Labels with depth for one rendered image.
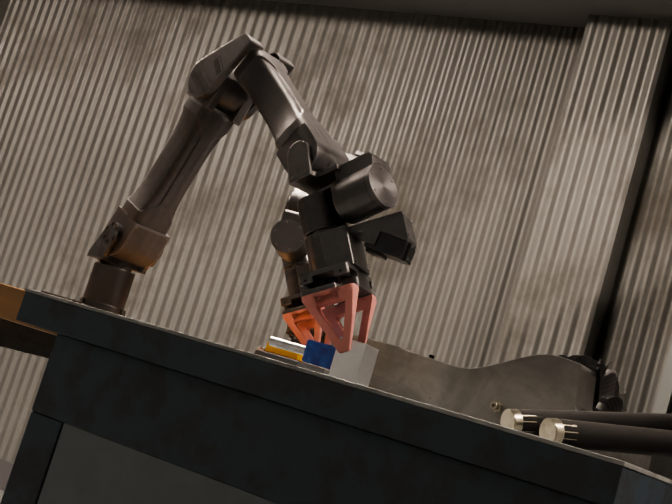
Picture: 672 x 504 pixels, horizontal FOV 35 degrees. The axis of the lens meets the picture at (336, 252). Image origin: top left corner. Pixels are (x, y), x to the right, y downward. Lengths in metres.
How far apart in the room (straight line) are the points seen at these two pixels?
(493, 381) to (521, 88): 2.60
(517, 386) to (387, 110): 2.80
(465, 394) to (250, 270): 2.81
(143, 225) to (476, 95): 2.73
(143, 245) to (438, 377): 0.48
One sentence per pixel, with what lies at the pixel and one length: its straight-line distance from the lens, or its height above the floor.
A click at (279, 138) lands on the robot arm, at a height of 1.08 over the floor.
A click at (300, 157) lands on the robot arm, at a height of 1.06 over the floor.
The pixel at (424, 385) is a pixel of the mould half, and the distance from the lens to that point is 1.64.
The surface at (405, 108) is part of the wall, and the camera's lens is 4.26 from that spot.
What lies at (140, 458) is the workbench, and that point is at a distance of 1.13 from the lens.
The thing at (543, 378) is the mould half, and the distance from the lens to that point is 1.58.
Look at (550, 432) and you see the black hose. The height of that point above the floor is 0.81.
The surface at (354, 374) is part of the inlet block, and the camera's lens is 1.26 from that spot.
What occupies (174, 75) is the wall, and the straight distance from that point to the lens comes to 4.93.
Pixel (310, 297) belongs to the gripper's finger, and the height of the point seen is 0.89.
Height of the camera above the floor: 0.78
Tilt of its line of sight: 8 degrees up
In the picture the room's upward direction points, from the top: 17 degrees clockwise
